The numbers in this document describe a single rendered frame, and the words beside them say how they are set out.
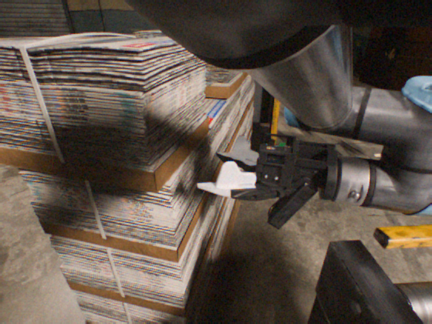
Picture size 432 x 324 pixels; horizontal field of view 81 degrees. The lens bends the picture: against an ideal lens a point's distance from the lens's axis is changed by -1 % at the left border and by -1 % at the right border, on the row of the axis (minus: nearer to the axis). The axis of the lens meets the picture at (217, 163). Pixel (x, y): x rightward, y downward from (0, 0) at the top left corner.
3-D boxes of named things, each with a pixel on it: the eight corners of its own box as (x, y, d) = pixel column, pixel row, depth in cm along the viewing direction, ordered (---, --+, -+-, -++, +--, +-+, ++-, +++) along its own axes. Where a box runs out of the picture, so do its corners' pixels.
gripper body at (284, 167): (261, 131, 44) (335, 140, 41) (257, 173, 48) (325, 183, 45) (254, 150, 38) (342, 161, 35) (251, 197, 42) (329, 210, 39)
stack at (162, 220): (95, 352, 96) (5, 158, 55) (194, 184, 195) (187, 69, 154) (193, 383, 88) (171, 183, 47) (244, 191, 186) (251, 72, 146)
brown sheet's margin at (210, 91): (139, 92, 104) (137, 81, 102) (169, 79, 128) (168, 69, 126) (229, 99, 95) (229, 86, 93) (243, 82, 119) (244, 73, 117)
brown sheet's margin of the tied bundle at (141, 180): (79, 180, 47) (73, 159, 45) (155, 125, 71) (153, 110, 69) (157, 194, 43) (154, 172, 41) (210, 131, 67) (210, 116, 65)
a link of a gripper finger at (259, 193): (226, 177, 42) (275, 173, 43) (226, 187, 43) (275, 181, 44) (233, 194, 38) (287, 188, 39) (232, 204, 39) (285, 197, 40)
